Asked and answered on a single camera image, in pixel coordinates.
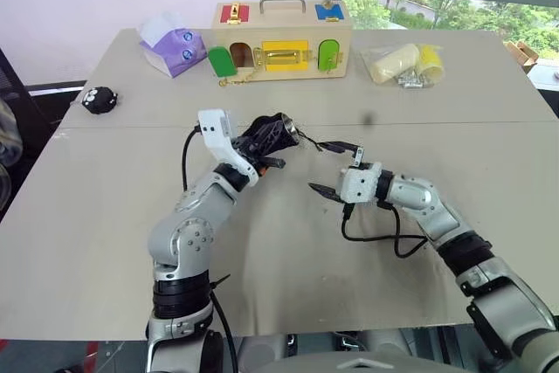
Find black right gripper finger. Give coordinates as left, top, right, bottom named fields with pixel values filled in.
left=321, top=141, right=362, bottom=158
left=307, top=181, right=345, bottom=204

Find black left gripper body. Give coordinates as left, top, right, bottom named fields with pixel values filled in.
left=230, top=135, right=268, bottom=169

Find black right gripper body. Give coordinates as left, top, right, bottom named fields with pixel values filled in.
left=335, top=146, right=365, bottom=204

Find small metal hardware pieces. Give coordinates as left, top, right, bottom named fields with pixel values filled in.
left=396, top=69, right=433, bottom=91

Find wooden lock box toy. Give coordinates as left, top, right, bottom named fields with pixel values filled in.
left=207, top=0, right=354, bottom=87

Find cream plastic cylinder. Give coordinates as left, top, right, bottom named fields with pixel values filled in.
left=369, top=43, right=421, bottom=85

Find clear plastic bag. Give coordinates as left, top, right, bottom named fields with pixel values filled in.
left=359, top=42, right=447, bottom=91

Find yellow plastic cylinder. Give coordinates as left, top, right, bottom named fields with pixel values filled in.
left=418, top=44, right=445, bottom=81

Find purple tissue pack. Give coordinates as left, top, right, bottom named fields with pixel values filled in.
left=138, top=11, right=208, bottom=80

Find black plush toy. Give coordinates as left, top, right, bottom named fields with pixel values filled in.
left=82, top=86, right=121, bottom=116

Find grey robot torso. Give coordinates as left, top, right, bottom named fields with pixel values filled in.
left=300, top=327, right=559, bottom=373

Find cardboard box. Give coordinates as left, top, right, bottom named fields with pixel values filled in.
left=503, top=39, right=541, bottom=75

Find mottled fabric bundle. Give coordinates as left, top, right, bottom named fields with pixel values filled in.
left=0, top=96, right=24, bottom=213

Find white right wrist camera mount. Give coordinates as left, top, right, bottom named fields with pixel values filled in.
left=340, top=162, right=383, bottom=205

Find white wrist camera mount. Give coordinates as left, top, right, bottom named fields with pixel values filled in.
left=340, top=162, right=383, bottom=205
left=197, top=107, right=259, bottom=185

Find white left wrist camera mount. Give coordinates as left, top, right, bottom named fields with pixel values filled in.
left=197, top=107, right=259, bottom=185

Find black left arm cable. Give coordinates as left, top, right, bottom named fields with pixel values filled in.
left=180, top=125, right=203, bottom=194

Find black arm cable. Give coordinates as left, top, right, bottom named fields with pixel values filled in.
left=341, top=201, right=430, bottom=259
left=180, top=125, right=203, bottom=194

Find gold chain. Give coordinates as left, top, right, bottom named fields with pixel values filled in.
left=217, top=66, right=262, bottom=88

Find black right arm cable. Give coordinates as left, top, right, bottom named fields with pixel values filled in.
left=341, top=201, right=430, bottom=259

